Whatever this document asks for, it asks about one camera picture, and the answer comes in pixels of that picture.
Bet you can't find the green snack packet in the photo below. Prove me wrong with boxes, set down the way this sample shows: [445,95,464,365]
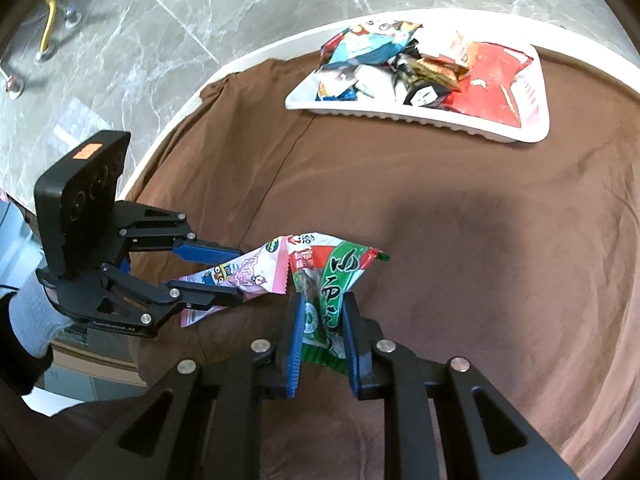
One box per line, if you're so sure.
[286,232,391,376]

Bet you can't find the red snack packet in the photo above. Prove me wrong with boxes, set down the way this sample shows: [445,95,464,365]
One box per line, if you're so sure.
[442,42,535,128]

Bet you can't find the person's left hand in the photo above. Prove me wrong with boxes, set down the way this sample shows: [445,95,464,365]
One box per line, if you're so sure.
[9,272,71,358]

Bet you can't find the brown tablecloth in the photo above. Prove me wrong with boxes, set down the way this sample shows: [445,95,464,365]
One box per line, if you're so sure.
[122,50,640,480]

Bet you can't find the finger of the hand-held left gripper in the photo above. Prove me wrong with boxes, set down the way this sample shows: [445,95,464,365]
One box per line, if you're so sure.
[117,201,247,266]
[92,261,247,340]

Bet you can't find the pink snack packet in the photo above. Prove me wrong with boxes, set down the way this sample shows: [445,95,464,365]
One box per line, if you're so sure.
[180,235,291,328]

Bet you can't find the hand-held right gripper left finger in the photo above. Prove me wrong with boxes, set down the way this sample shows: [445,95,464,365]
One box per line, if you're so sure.
[65,292,304,480]

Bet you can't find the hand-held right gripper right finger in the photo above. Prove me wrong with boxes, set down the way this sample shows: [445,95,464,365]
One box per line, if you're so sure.
[341,292,581,480]

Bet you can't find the white plastic tray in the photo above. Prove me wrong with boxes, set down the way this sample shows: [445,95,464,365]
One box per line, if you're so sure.
[285,19,551,145]

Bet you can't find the yellow hose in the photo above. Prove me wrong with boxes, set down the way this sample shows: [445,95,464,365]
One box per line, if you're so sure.
[37,0,63,62]

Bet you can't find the pile of mixed snacks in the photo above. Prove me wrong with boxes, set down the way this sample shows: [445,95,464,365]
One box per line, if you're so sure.
[316,20,481,108]

